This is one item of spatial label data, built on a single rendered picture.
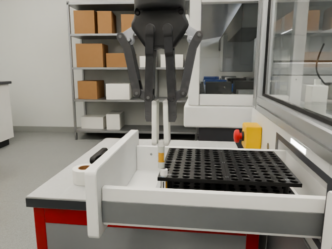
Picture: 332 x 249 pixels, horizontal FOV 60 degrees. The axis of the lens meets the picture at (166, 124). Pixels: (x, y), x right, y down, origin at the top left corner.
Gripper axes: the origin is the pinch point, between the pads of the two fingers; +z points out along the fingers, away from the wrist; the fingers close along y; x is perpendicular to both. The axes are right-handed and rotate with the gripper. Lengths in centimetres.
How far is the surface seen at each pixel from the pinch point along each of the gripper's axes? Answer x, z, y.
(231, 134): 90, 22, 21
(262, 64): 47, -9, 24
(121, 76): 418, 3, -123
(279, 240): 13.4, 27.7, 23.3
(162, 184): -0.8, 10.2, 0.3
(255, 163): 8.0, 9.0, 16.4
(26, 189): 182, 98, -148
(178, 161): 7.4, 9.0, 2.2
